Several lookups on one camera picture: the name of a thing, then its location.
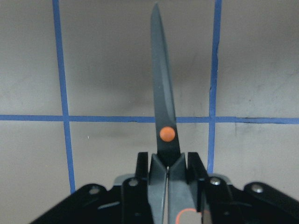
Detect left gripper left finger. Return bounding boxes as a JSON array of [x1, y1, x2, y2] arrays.
[[121, 152, 154, 224]]

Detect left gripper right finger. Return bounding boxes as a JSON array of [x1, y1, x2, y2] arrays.
[[187, 152, 236, 224]]

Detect grey orange scissors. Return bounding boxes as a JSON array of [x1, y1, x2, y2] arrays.
[[149, 4, 207, 224]]

